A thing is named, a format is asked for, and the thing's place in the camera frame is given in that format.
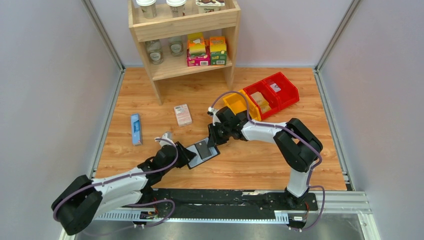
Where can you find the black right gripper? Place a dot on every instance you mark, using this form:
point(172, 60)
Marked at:
point(214, 134)

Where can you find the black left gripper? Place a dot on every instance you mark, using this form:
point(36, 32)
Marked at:
point(182, 154)

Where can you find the dark credit card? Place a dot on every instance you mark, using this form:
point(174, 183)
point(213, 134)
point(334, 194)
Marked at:
point(203, 149)

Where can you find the black leather card holder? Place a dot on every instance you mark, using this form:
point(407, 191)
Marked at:
point(197, 160)

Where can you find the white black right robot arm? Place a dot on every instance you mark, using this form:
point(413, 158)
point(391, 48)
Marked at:
point(300, 148)

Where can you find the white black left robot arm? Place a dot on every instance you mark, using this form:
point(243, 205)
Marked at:
point(85, 199)

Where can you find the pink white card box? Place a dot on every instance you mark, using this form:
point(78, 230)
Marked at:
point(183, 116)

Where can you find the tan card in bin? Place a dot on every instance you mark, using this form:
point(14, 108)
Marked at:
point(260, 100)

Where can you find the white card in bin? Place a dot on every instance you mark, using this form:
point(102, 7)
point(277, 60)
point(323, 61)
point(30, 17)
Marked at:
point(275, 87)

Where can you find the yellow plastic bin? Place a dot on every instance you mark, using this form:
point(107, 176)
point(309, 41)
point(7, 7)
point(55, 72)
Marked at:
point(238, 104)

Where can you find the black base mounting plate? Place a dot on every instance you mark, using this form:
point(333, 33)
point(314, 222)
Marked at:
point(222, 204)

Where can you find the red plastic bin middle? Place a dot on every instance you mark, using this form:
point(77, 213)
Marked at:
point(269, 96)

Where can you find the red plastic bin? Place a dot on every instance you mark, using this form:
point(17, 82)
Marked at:
point(269, 96)
point(289, 93)

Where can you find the blue toothpaste box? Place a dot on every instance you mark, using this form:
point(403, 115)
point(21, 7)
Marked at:
point(136, 130)

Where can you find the red plastic bin far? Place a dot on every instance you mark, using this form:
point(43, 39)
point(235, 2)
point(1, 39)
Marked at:
point(289, 93)

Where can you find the pink orange snack box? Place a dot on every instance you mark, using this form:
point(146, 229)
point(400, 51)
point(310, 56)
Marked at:
point(198, 52)

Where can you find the green orange snack box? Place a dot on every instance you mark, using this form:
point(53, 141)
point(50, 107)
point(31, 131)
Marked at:
point(218, 50)

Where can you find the glass jar right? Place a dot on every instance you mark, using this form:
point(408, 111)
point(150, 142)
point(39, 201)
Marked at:
point(176, 46)

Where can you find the glass jar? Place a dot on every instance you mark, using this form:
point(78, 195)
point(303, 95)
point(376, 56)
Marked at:
point(176, 46)
point(154, 51)

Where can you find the glass jar left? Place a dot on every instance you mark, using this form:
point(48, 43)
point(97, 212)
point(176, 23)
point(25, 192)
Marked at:
point(154, 51)

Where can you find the chocolate pudding tub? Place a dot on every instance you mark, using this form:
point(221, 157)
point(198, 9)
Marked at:
point(208, 6)

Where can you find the white lidded cup middle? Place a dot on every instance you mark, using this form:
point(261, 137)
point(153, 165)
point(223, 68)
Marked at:
point(177, 7)

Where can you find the white lidded cup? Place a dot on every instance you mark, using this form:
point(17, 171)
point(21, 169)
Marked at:
point(177, 7)
point(148, 8)

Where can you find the wooden two-tier shelf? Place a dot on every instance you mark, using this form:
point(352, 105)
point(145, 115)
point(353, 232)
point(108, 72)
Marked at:
point(164, 26)

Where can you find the white lidded cup left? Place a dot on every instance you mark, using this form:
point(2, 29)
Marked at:
point(148, 8)

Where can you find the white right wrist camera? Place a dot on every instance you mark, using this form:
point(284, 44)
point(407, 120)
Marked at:
point(213, 113)

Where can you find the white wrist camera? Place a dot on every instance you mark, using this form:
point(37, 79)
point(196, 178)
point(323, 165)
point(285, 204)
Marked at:
point(213, 113)
point(166, 138)

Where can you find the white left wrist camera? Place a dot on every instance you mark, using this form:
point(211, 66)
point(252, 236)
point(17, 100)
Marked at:
point(166, 138)

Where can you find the aluminium frame rail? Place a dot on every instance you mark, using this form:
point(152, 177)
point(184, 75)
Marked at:
point(329, 202)

